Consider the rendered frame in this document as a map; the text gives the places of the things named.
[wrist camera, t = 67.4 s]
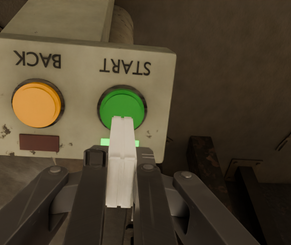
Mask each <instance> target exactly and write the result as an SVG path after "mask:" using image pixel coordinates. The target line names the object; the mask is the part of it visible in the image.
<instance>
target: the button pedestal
mask: <svg viewBox="0 0 291 245"><path fill-rule="evenodd" d="M114 1H115V0H28V1H27V2H26V3H25V4H24V5H23V7H22V8H21V9H20V10H19V11H18V13H17V14H16V15H15V16H14V17H13V18H12V19H11V21H10V22H9V23H8V24H7V25H6V26H5V28H4V29H3V30H2V31H1V32H0V155H6V156H25V157H44V158H71V159H83V157H84V151H85V150H86V149H88V148H90V147H92V146H93V145H101V139H110V132H111V130H110V129H109V128H108V127H106V126H105V124H104V123H103V122H102V120H101V116H100V106H101V103H102V100H103V98H104V97H105V96H106V95H107V94H108V93H109V92H111V91H113V90H116V89H120V88H124V89H129V90H131V91H133V92H135V93H136V94H137V95H138V96H139V97H140V98H141V100H142V102H143V105H144V118H143V120H142V122H141V124H140V125H139V126H138V127H137V128H136V129H134V134H135V140H138V141H139V144H138V146H139V147H149V148H150V149H152V150H153V153H154V158H155V163H162V162H163V160H164V153H165V145H166V138H167V130H168V122H169V114H170V106H171V96H172V88H173V81H174V73H175V65H176V53H174V52H173V51H171V50H170V49H168V48H165V47H155V46H144V45H133V44H122V43H112V42H108V41H109V34H110V27H111V21H112V14H113V8H114ZM31 82H40V83H44V84H46V85H48V86H50V87H51V88H53V89H54V90H55V91H56V93H57V94H58V96H59V98H60V102H61V110H60V113H59V115H58V117H57V118H56V120H55V121H54V122H53V123H51V124H50V125H48V126H45V127H31V126H28V125H26V124H24V123H23V122H22V121H20V119H19V118H18V117H17V116H16V114H15V113H14V110H13V97H14V94H15V93H16V91H17V90H18V89H19V88H21V87H22V86H23V85H25V84H27V83H31ZM19 134H33V135H49V136H59V152H50V151H32V150H20V147H19Z"/></svg>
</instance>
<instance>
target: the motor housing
mask: <svg viewBox="0 0 291 245"><path fill-rule="evenodd" d="M186 157H187V162H188V169H189V172H191V173H194V174H195V175H197V176H198V177H199V178H200V179H201V181H202V182H203V183H204V184H205V185H206V186H207V187H208V188H209V189H210V190H211V191H212V192H213V194H214V195H215V196H216V197H217V198H218V199H219V200H220V201H221V202H222V203H223V204H224V205H225V207H226V208H227V209H228V210H229V211H230V212H231V213H232V214H233V215H234V216H235V214H234V210H233V207H232V204H231V201H230V197H229V194H228V191H227V187H226V184H225V181H224V178H223V174H222V171H221V168H220V164H219V161H218V158H217V155H216V151H215V148H214V145H213V141H212V138H211V137H203V136H191V137H190V140H189V144H188V148H187V152H186Z"/></svg>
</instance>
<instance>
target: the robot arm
mask: <svg viewBox="0 0 291 245"><path fill-rule="evenodd" d="M106 205H107V207H112V208H116V207H117V206H121V208H131V206H133V211H132V221H133V228H134V245H178V241H177V238H176V234H175V231H176V233H177V235H178V236H179V238H180V240H181V241H182V243H183V245H261V244H260V243H259V242H258V241H257V240H256V239H255V238H254V237H253V236H252V235H251V234H250V232H249V231H248V230H247V229H246V228H245V227H244V226H243V225H242V224H241V223H240V222H239V221H238V219H237V218H236V217H235V216H234V215H233V214H232V213H231V212H230V211H229V210H228V209H227V208H226V207H225V205H224V204H223V203H222V202H221V201H220V200H219V199H218V198H217V197H216V196H215V195H214V194H213V192H212V191H211V190H210V189H209V188H208V187H207V186H206V185H205V184H204V183H203V182H202V181H201V179H200V178H199V177H198V176H197V175H195V174H194V173H191V172H189V171H178V172H176V173H174V176H173V177H170V176H166V175H163V174H161V171H160V168H159V167H157V166H156V163H155V158H154V153H153V150H152V149H150V148H149V147H136V144H135V134H134V124H133V119H132V118H131V117H124V118H121V116H114V117H112V123H111V132H110V141H109V146H108V145H93V146H92V147H90V148H88V149H86V150H85V151H84V157H83V168H82V170H80V171H78V172H73V173H68V169H67V168H66V167H63V166H58V165H53V166H50V167H47V168H45V169H43V170H42V171H41V172H40V173H39V174H38V175H37V176H36V177H35V178H34V179H33V180H31V181H30V182H29V183H28V184H27V185H26V186H25V187H24V188H23V189H22V190H21V191H20V192H19V193H17V194H16V195H15V196H14V197H13V198H12V199H11V200H10V201H9V202H8V203H7V204H6V205H5V206H4V207H2V208H1V209H0V245H49V243H50V242H51V240H52V239H53V238H54V236H55V235H56V233H57V232H58V230H59V228H60V227H61V226H62V224H63V223H64V221H65V220H66V218H67V217H68V212H69V211H71V213H70V217H69V221H68V226H67V229H66V233H65V236H64V240H63V244H62V245H103V228H104V217H105V206H106Z"/></svg>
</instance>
